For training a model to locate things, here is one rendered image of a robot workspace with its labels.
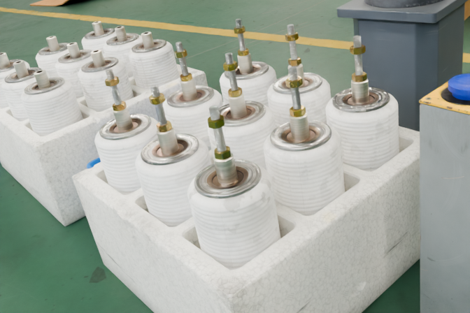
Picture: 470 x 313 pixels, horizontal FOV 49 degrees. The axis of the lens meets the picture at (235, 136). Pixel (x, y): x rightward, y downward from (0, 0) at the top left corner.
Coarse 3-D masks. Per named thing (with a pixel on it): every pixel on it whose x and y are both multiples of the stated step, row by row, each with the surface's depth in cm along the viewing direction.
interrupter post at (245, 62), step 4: (240, 56) 85; (244, 56) 85; (248, 56) 85; (240, 60) 85; (244, 60) 85; (248, 60) 85; (240, 64) 86; (244, 64) 85; (248, 64) 85; (240, 68) 86; (244, 68) 86; (248, 68) 86; (240, 72) 87; (244, 72) 86; (248, 72) 86
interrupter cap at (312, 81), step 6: (282, 78) 81; (306, 78) 79; (312, 78) 79; (318, 78) 78; (276, 84) 79; (282, 84) 79; (306, 84) 78; (312, 84) 77; (318, 84) 76; (276, 90) 77; (282, 90) 76; (288, 90) 76; (300, 90) 75; (306, 90) 75; (312, 90) 75
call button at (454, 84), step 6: (450, 78) 53; (456, 78) 52; (462, 78) 52; (468, 78) 52; (450, 84) 52; (456, 84) 51; (462, 84) 51; (468, 84) 51; (450, 90) 52; (456, 90) 51; (462, 90) 50; (468, 90) 50; (456, 96) 52; (462, 96) 51; (468, 96) 51
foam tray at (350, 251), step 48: (96, 192) 74; (384, 192) 65; (96, 240) 85; (144, 240) 65; (192, 240) 64; (288, 240) 58; (336, 240) 61; (384, 240) 68; (144, 288) 74; (192, 288) 58; (240, 288) 52; (288, 288) 57; (336, 288) 64; (384, 288) 72
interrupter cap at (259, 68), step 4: (252, 64) 89; (256, 64) 88; (260, 64) 88; (264, 64) 88; (236, 68) 88; (252, 68) 88; (256, 68) 87; (260, 68) 86; (264, 68) 86; (268, 68) 86; (236, 72) 87; (252, 72) 86; (256, 72) 85; (260, 72) 85; (264, 72) 85; (228, 76) 85; (236, 76) 85; (240, 76) 85; (244, 76) 84; (248, 76) 84; (252, 76) 84; (256, 76) 84
